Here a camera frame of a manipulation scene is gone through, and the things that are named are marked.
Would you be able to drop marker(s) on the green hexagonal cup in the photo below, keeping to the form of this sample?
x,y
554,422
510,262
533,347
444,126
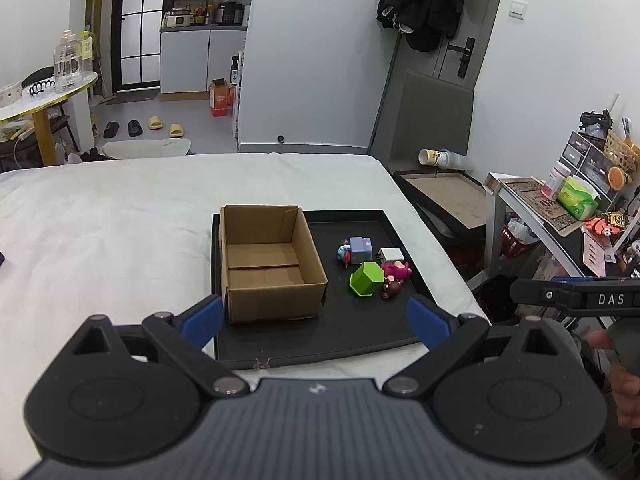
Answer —
x,y
365,280

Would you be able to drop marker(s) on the yellow slipper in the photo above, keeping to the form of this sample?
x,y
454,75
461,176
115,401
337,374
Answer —
x,y
155,123
176,130

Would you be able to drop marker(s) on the white light switch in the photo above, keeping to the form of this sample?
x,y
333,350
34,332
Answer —
x,y
518,10

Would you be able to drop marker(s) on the red plastic basket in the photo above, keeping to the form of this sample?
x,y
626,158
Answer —
x,y
517,242

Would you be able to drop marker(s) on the black frame with brown board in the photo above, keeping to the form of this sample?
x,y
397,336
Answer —
x,y
440,195

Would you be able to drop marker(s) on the grey door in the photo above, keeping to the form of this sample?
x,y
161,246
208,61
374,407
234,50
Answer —
x,y
477,5

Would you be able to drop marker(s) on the white floor mat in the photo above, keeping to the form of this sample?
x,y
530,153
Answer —
x,y
145,149

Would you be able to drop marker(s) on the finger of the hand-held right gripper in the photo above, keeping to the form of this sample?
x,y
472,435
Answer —
x,y
532,292

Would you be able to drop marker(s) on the grey drawer organizer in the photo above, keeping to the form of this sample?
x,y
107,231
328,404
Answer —
x,y
585,160

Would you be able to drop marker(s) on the black-framed glass door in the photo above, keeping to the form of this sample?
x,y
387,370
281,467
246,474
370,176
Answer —
x,y
140,20

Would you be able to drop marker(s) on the person's right hand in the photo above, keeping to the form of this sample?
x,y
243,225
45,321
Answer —
x,y
627,400

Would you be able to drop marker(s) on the white kitchen cabinet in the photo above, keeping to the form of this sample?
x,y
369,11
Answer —
x,y
200,60

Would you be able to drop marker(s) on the black hair claw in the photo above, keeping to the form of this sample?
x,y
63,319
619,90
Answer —
x,y
41,89

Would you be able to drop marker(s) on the black door lock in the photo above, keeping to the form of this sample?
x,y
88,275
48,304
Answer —
x,y
462,57

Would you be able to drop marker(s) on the round table with gold leg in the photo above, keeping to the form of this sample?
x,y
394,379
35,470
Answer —
x,y
45,105

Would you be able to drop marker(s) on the black slipper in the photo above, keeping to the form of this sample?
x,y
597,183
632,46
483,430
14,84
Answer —
x,y
111,130
135,128

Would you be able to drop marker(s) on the magenta toy figure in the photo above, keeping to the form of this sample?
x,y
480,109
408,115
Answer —
x,y
397,270

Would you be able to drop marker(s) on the pink bottle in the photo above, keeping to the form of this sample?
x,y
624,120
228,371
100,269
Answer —
x,y
554,182

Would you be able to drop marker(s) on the small blue red figure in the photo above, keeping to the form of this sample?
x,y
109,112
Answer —
x,y
344,254

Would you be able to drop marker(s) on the white yellow container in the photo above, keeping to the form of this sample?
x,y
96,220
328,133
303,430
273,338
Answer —
x,y
440,158

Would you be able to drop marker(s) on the black kitchen appliance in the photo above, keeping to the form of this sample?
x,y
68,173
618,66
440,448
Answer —
x,y
231,14

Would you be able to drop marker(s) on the purple cube charger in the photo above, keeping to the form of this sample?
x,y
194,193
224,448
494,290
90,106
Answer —
x,y
361,249

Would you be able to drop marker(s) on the white rice cooker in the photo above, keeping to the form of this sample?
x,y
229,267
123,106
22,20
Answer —
x,y
180,20

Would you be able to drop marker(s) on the orange cardboard box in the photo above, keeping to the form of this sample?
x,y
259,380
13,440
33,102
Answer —
x,y
220,100

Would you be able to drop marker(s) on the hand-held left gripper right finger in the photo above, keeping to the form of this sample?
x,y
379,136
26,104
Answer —
x,y
427,322

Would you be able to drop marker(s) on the black tray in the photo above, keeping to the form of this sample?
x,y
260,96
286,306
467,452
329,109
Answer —
x,y
350,325

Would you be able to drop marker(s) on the patterned table mat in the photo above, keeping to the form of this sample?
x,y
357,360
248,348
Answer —
x,y
540,205

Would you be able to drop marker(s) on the woven basket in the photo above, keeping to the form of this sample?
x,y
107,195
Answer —
x,y
622,152

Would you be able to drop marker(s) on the brown-haired doll figure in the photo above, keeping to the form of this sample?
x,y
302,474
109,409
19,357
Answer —
x,y
392,289

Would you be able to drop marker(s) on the white charger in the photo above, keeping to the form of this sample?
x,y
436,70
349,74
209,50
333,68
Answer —
x,y
391,254

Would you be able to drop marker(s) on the brown cardboard box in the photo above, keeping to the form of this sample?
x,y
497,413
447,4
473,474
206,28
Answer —
x,y
265,260

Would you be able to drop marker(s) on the white side table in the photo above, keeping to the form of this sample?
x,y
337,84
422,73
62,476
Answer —
x,y
545,240

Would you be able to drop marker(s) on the large glass jar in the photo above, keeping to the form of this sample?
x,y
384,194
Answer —
x,y
66,65

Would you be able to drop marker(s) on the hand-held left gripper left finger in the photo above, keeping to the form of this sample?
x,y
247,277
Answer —
x,y
202,322

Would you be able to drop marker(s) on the green tissue pack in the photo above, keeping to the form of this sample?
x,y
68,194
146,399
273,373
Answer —
x,y
577,199

